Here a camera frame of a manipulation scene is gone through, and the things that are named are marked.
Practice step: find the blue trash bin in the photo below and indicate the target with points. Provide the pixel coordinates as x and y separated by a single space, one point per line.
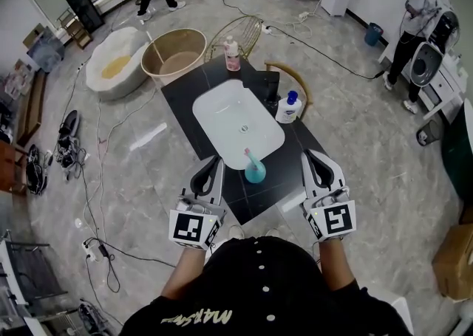
373 35

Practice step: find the black mesh wastebasket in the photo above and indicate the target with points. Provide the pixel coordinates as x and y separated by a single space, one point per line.
428 133

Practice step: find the black tall cabinet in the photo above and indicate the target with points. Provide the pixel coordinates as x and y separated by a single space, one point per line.
85 7

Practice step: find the black power adapter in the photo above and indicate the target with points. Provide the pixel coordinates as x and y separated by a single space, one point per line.
103 250

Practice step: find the black square faucet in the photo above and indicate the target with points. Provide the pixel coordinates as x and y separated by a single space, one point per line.
271 85

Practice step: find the brown wooden cabinet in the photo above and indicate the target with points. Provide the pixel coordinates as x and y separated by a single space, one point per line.
9 164

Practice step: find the long wooden shelf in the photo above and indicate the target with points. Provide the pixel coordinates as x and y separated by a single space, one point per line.
35 105

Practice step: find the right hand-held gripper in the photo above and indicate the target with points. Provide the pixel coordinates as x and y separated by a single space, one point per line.
338 220

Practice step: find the small white power strip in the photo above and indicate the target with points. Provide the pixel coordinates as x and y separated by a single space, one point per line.
267 29

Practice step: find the person's right forearm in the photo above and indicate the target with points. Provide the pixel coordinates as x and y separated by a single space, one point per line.
336 264

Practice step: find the dark green bathtub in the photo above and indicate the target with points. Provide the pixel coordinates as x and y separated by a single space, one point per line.
460 150

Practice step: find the person's right shoe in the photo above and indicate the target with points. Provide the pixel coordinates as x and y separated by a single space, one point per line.
272 232

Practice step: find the person's left shoe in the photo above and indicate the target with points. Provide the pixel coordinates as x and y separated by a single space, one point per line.
236 232

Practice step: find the cardboard box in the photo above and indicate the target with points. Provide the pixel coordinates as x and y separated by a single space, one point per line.
454 264

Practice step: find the grey metal rack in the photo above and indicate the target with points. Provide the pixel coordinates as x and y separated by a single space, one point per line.
33 275

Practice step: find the round tub wooden rim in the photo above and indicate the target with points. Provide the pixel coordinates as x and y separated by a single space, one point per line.
177 65

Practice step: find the white drawer cabinet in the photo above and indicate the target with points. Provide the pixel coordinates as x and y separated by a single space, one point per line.
447 87

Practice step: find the white pump bottle blue cap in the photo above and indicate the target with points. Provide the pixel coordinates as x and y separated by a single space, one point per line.
287 111

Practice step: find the person's left forearm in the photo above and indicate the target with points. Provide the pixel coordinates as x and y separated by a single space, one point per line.
183 271

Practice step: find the wooden curved chair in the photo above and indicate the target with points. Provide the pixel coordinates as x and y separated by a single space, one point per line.
305 87

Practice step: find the person's shoe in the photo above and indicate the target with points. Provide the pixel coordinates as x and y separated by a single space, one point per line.
272 232
236 232

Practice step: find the person's black shirt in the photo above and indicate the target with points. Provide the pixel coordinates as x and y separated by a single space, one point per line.
258 297

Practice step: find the white inset sink basin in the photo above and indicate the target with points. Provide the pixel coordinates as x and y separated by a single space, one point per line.
236 120

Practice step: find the pink lotion bottle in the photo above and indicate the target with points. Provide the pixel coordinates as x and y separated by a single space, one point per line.
232 55

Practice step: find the white stone tub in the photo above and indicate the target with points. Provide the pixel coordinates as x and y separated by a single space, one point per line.
114 79

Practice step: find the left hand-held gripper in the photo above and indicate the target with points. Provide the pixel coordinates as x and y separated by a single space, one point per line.
188 225

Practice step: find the grey canvas frame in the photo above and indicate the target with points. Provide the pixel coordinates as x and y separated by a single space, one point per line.
46 50

